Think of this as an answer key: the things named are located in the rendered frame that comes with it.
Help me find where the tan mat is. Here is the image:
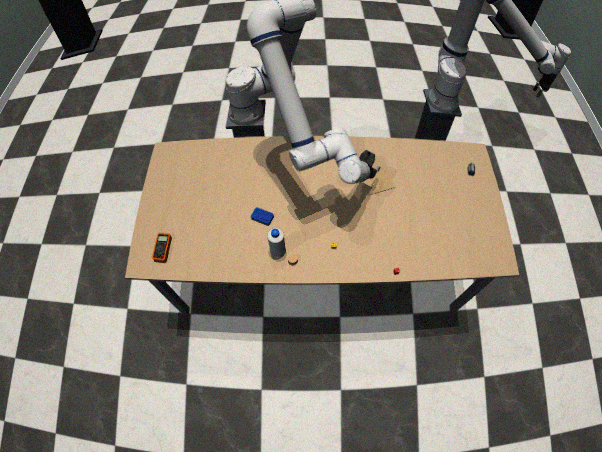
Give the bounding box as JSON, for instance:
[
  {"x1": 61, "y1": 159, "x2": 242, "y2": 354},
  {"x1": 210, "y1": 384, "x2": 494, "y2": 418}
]
[{"x1": 363, "y1": 164, "x2": 396, "y2": 195}]

